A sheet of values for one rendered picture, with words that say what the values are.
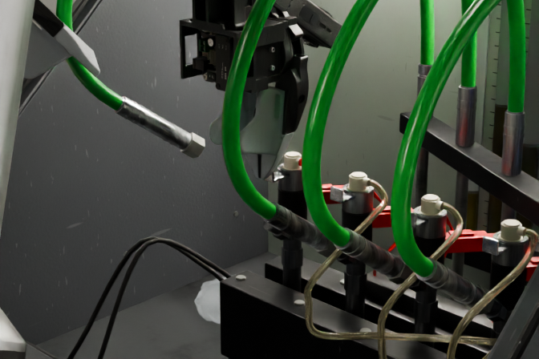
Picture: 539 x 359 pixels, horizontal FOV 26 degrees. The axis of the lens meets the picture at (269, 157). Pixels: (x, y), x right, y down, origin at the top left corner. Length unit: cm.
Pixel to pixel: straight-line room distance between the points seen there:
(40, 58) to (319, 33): 25
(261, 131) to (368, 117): 39
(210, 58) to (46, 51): 15
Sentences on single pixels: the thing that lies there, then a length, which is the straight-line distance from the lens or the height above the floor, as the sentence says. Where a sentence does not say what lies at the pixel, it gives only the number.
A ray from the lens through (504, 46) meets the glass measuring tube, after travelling 122.
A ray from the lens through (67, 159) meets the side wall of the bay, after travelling 131.
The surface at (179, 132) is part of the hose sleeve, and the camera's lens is 111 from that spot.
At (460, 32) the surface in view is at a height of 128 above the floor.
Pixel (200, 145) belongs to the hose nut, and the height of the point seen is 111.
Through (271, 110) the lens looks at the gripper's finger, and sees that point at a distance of 102.
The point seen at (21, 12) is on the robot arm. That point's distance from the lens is 44.
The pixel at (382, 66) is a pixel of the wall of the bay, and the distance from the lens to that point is 136.
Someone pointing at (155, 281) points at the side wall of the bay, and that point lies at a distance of 145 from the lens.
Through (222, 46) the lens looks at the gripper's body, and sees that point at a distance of 97.
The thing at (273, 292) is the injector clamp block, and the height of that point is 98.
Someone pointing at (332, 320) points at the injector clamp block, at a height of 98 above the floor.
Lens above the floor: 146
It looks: 19 degrees down
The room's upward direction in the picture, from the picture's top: straight up
